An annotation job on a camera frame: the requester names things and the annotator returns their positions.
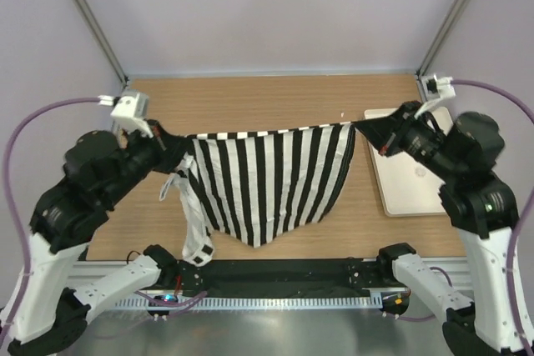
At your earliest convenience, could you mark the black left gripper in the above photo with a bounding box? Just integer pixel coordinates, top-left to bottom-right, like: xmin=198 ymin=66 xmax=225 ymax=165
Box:
xmin=105 ymin=117 xmax=195 ymax=203

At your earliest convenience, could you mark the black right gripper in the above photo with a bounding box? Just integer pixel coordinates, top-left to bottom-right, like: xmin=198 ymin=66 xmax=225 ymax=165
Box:
xmin=355 ymin=98 xmax=461 ymax=177

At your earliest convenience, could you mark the black white striped tank top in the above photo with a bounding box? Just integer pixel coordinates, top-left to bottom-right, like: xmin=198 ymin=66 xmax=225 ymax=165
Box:
xmin=159 ymin=122 xmax=356 ymax=267

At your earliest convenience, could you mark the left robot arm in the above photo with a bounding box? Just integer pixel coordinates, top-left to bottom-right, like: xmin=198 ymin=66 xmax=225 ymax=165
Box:
xmin=1 ymin=120 xmax=191 ymax=355

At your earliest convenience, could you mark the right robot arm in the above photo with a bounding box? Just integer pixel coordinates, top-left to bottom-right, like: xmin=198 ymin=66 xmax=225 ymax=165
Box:
xmin=355 ymin=101 xmax=533 ymax=355

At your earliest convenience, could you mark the cream plastic tray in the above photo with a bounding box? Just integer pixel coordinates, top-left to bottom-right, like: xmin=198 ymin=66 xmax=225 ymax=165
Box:
xmin=363 ymin=106 xmax=456 ymax=218

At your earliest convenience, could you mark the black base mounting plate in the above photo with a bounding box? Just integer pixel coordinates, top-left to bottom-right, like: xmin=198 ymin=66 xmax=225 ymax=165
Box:
xmin=179 ymin=258 xmax=402 ymax=299

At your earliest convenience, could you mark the left black controller puck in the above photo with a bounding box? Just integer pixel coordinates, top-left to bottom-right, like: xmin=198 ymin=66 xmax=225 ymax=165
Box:
xmin=147 ymin=293 xmax=179 ymax=318

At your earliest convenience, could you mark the black controller puck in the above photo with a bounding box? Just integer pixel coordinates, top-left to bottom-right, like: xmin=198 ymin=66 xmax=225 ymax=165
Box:
xmin=380 ymin=292 xmax=411 ymax=316
xmin=147 ymin=293 xmax=179 ymax=318

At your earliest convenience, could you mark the right black controller puck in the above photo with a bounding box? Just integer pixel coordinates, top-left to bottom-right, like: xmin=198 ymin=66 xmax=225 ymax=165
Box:
xmin=380 ymin=292 xmax=411 ymax=316

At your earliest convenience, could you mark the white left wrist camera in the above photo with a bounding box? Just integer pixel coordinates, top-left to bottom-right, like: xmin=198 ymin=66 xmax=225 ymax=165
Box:
xmin=98 ymin=90 xmax=154 ymax=138

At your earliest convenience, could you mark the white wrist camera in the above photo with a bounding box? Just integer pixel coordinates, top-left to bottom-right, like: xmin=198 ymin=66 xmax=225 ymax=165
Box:
xmin=415 ymin=74 xmax=456 ymax=119
xmin=98 ymin=90 xmax=154 ymax=138

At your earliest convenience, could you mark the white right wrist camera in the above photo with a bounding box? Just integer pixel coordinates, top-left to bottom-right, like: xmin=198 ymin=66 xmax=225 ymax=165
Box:
xmin=415 ymin=74 xmax=456 ymax=119

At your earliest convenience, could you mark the right aluminium frame post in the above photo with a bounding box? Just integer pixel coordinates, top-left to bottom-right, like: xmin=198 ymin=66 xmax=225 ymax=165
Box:
xmin=416 ymin=0 xmax=470 ymax=77

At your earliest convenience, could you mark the aluminium frame post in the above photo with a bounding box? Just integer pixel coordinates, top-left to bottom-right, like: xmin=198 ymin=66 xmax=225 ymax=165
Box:
xmin=73 ymin=0 xmax=129 ymax=88
xmin=416 ymin=0 xmax=470 ymax=77

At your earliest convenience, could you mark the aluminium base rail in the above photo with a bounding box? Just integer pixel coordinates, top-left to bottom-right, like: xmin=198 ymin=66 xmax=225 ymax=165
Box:
xmin=67 ymin=257 xmax=473 ymax=291

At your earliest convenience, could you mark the slotted cable duct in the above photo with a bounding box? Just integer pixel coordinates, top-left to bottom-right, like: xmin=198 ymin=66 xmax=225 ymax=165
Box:
xmin=111 ymin=293 xmax=383 ymax=312

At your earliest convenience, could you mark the left aluminium frame post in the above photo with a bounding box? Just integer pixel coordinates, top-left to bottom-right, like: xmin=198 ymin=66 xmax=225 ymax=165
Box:
xmin=73 ymin=0 xmax=129 ymax=88

